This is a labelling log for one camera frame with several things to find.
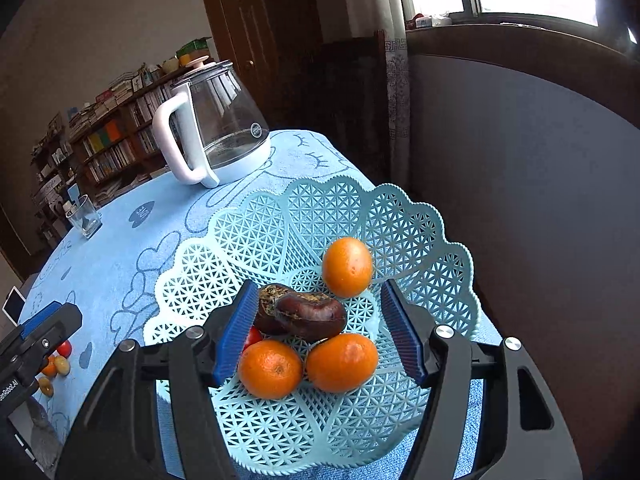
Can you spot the dark shelf rack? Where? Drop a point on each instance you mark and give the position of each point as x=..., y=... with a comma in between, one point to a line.
x=50, y=160

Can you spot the oval orange kumquat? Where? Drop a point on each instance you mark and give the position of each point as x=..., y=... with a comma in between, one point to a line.
x=347, y=267

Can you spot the rows of books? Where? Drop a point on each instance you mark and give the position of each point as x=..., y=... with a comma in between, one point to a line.
x=107, y=135

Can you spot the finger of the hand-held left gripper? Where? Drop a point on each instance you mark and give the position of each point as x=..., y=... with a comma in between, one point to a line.
x=42, y=316
x=57, y=327

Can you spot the light blue lattice basket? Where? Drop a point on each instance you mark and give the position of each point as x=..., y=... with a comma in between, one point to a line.
x=300, y=210

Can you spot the green box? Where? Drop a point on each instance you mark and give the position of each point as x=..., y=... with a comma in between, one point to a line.
x=192, y=47

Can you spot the white tablet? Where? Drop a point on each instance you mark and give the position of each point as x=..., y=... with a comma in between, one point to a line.
x=12, y=302

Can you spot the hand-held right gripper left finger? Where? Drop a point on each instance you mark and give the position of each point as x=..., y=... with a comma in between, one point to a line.
x=235, y=335

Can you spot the light blue printed towel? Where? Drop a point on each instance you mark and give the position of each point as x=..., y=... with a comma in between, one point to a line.
x=125, y=240

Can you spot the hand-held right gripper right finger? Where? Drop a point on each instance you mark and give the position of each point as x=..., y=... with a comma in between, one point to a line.
x=402, y=330

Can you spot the large red tomato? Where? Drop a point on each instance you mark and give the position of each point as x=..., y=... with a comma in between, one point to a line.
x=64, y=349

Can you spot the wooden bookshelf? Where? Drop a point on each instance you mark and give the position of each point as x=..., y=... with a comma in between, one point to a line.
x=76, y=160

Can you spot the orange with stem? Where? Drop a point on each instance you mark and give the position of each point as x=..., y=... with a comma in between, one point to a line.
x=49, y=368

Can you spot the clear drinking glass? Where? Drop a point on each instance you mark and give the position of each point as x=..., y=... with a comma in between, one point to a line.
x=85, y=220

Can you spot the dark wooden door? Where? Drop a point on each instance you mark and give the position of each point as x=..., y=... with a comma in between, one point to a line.
x=260, y=20

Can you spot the patterned curtain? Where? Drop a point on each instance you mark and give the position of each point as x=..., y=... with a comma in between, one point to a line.
x=397, y=85

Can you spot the dark wooden chair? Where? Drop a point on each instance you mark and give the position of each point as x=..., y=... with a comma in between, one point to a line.
x=350, y=100

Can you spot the small cherry tomato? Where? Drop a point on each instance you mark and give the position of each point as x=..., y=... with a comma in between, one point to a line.
x=252, y=337

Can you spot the round orange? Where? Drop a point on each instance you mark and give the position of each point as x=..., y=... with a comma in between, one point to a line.
x=270, y=367
x=342, y=362

